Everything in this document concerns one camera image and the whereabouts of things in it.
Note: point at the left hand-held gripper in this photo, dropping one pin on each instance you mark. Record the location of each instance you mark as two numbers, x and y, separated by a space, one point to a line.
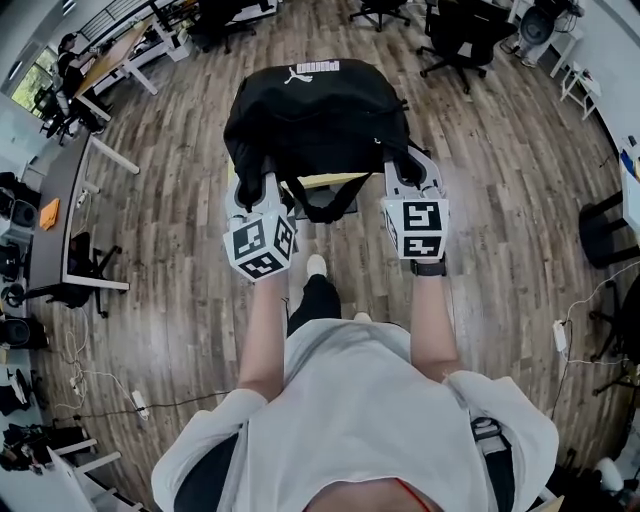
260 245

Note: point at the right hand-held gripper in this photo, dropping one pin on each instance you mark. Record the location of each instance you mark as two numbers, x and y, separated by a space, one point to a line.
420 225

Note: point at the black backpack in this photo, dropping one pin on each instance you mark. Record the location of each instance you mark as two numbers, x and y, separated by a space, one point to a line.
320 115

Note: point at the person's right forearm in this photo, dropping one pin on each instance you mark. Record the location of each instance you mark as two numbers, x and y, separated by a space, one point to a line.
432 325

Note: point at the person's left forearm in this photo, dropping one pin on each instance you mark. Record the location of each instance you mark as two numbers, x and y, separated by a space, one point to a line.
262 340

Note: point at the yellow table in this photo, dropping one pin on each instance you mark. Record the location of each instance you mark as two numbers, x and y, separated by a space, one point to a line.
332 179

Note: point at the person's white shoe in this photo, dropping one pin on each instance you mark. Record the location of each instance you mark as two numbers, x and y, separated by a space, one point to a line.
361 317
316 264

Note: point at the black wristwatch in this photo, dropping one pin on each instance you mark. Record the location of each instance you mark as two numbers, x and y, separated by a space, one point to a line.
429 268

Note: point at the person's black trousers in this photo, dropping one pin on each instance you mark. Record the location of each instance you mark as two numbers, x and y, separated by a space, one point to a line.
315 300

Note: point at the black office chair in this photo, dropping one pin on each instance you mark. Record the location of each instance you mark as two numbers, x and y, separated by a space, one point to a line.
225 20
380 10
465 35
625 330
85 260

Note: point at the small white side table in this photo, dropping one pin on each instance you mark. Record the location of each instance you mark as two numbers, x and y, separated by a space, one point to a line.
582 80

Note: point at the black mesh chair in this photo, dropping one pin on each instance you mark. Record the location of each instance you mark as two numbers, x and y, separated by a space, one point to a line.
602 230

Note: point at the grey curved desk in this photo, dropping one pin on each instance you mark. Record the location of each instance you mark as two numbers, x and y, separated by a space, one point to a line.
55 210

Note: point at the wooden desk with white legs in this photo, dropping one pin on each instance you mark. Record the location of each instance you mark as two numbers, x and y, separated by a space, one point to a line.
110 60

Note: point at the orange cloth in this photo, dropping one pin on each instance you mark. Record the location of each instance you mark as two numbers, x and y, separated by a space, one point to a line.
49 214

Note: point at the white power strip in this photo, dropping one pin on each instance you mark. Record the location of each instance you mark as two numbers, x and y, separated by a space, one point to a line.
558 334
139 402

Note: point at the person's white shirt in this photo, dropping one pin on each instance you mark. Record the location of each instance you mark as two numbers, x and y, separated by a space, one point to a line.
360 400

